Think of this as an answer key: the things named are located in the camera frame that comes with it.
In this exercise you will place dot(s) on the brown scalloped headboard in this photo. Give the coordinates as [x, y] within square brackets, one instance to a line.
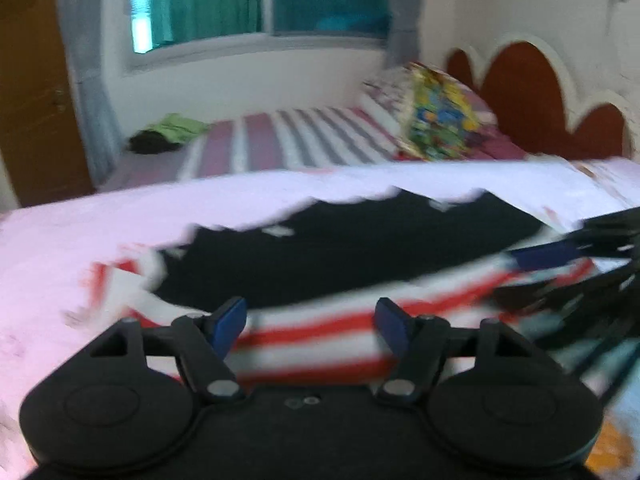
[530, 95]

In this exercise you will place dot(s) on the striped mattress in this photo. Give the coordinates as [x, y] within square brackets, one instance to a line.
[290, 142]

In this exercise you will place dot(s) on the wooden door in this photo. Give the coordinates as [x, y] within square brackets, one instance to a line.
[35, 85]

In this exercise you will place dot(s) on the colourful floral bag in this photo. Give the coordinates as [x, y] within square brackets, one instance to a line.
[437, 115]

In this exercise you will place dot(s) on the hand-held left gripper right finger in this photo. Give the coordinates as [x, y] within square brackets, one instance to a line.
[392, 325]

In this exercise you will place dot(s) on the maroon cloth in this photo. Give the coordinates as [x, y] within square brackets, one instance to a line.
[502, 145]

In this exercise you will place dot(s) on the green cloth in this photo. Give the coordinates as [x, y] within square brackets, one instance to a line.
[182, 127]

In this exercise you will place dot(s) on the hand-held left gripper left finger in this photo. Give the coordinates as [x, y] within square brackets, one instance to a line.
[227, 325]

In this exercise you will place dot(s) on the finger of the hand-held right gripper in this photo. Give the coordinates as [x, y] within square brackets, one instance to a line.
[547, 255]
[565, 287]

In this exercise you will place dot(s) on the sliding glass window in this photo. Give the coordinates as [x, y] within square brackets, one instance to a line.
[250, 0]

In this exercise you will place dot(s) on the striped knit sweater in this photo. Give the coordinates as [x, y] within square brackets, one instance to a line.
[350, 260]

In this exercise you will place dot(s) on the pink floral bed sheet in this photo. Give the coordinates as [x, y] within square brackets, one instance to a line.
[75, 240]

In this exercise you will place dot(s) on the grey curtain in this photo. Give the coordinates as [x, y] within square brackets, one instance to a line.
[87, 60]
[402, 10]

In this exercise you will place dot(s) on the black cloth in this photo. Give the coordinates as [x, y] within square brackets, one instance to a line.
[150, 142]

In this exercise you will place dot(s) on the striped pillow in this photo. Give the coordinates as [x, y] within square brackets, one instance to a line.
[387, 95]

